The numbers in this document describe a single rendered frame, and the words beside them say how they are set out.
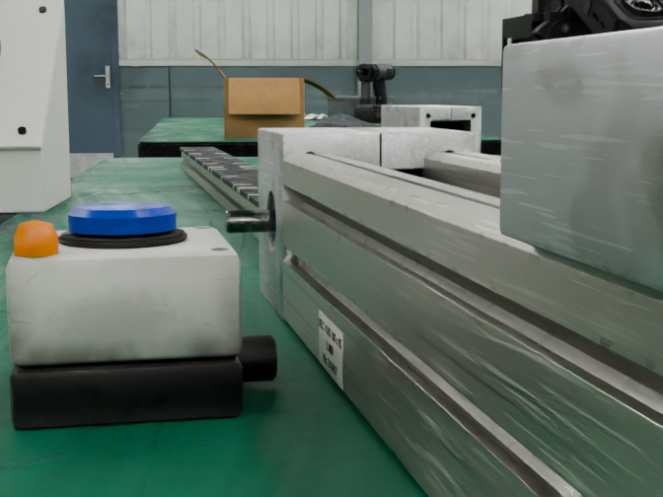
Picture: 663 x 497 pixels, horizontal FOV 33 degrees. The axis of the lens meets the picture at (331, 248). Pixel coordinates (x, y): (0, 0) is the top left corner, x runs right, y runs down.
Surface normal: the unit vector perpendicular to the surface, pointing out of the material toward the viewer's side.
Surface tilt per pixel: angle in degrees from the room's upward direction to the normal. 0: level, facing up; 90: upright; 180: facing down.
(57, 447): 0
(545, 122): 90
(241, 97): 68
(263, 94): 63
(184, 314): 90
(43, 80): 43
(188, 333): 90
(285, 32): 90
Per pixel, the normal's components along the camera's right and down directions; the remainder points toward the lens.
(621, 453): -0.98, 0.03
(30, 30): 0.04, -0.63
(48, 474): 0.00, -0.99
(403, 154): 0.20, 0.14
